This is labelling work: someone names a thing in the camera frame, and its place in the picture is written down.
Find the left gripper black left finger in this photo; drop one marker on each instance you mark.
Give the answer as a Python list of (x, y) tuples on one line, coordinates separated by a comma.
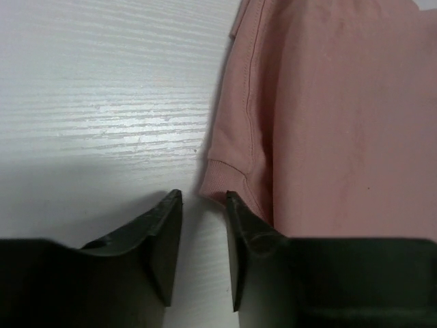
[(122, 279)]

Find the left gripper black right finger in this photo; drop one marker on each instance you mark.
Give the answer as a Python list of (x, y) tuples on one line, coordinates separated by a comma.
[(278, 281)]

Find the dusty pink t shirt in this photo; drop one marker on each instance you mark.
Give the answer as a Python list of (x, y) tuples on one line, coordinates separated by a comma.
[(326, 123)]

